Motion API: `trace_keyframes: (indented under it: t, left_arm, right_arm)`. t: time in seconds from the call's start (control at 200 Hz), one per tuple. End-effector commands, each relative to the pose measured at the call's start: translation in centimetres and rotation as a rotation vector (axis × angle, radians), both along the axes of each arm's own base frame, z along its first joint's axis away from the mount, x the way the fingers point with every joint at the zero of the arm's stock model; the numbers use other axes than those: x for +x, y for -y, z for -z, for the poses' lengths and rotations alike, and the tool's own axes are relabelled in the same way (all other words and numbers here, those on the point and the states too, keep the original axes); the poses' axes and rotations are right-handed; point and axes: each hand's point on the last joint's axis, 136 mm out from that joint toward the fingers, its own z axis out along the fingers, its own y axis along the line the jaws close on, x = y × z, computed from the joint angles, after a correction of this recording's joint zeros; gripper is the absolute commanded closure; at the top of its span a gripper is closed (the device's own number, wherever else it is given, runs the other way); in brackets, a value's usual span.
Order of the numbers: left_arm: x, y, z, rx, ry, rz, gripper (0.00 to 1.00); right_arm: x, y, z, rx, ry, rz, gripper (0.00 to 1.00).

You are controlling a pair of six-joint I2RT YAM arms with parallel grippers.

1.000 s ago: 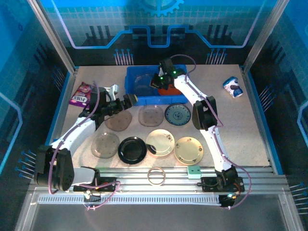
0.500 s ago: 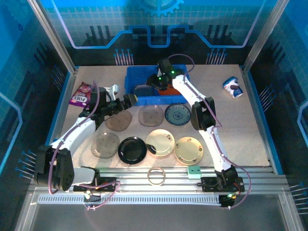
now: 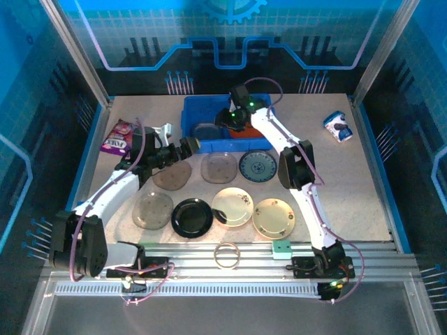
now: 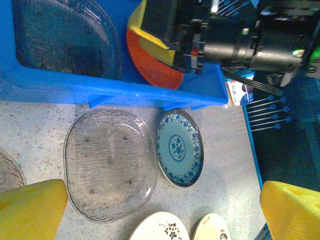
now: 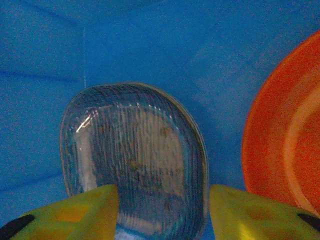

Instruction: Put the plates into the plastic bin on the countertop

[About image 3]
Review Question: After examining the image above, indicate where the smoky glass plate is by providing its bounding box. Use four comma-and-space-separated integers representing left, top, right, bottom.
193, 122, 224, 140
200, 151, 239, 184
152, 158, 193, 192
131, 191, 175, 231

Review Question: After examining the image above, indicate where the blue white patterned plate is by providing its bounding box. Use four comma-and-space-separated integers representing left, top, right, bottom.
238, 149, 279, 183

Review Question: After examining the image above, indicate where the cream floral plate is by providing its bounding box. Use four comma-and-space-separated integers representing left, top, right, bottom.
211, 187, 255, 228

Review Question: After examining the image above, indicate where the yellow floral plate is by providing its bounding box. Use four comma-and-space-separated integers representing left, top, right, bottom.
251, 198, 297, 240

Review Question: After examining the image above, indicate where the blue plastic bin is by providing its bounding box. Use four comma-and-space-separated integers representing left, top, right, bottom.
180, 93, 277, 154

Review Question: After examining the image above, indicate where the purple snack bag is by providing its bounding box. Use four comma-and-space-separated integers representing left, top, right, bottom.
99, 118, 138, 156

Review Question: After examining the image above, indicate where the blue table edge strip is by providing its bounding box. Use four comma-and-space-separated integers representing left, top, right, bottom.
356, 100, 413, 254
52, 103, 105, 254

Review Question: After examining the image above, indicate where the black plate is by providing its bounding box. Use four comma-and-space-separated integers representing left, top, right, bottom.
170, 198, 214, 240

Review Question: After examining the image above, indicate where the white blue snack packet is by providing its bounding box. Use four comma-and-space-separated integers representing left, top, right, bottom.
323, 110, 353, 142

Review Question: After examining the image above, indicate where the green plastic block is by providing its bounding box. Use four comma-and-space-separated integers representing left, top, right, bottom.
271, 239, 293, 260

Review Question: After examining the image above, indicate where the black controller box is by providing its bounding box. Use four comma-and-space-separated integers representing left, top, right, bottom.
318, 281, 350, 302

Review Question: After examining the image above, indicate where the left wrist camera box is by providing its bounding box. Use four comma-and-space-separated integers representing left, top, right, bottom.
155, 122, 174, 146

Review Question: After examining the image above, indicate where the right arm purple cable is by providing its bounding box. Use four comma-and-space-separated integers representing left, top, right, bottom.
243, 76, 366, 304

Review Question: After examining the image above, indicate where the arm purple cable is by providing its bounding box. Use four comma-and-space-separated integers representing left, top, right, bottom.
69, 117, 175, 307
243, 76, 366, 304

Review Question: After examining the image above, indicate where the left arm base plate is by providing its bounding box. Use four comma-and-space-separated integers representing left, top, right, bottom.
105, 256, 168, 280

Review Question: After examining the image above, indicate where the tape roll ring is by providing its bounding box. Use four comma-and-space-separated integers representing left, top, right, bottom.
213, 241, 241, 269

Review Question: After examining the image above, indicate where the aluminium rail frame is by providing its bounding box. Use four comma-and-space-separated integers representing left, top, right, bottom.
20, 240, 443, 335

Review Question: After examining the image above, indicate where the aluminium frame post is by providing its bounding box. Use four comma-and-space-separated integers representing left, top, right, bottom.
40, 0, 115, 105
351, 0, 422, 105

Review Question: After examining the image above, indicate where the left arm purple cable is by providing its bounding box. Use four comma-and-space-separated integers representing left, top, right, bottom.
69, 117, 175, 307

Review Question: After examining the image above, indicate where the slotted cable duct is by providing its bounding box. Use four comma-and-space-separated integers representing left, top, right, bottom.
54, 281, 322, 297

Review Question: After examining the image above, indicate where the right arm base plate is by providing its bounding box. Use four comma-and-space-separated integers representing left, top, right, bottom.
291, 256, 356, 280

